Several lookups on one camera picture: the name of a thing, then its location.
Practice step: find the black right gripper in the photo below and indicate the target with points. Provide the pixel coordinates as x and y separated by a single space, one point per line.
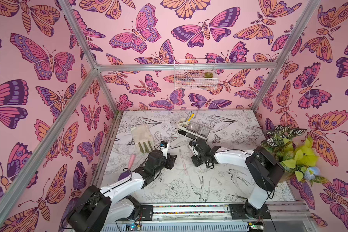
197 152

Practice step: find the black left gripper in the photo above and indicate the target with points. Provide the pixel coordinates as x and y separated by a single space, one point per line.
170 163

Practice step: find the yellow toothbrush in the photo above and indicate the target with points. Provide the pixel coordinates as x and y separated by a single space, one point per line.
190 116

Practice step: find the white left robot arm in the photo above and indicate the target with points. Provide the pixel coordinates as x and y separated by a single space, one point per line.
116 194

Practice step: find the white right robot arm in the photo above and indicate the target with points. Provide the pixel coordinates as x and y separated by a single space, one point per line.
265 169

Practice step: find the cream toothbrush holder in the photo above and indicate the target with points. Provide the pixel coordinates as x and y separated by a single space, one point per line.
192 130

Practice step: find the beige green-fingered glove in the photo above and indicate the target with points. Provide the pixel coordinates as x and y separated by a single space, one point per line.
143 139

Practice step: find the pink cylinder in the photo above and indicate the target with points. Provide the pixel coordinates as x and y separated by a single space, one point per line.
131 161

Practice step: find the artificial leafy potted plant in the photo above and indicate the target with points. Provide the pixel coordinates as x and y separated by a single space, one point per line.
299 161

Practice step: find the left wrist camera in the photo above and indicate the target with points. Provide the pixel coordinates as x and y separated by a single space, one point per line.
164 146

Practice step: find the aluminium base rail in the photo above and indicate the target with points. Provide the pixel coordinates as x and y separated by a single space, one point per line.
190 217

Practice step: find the white wire basket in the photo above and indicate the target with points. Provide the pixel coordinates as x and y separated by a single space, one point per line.
195 76

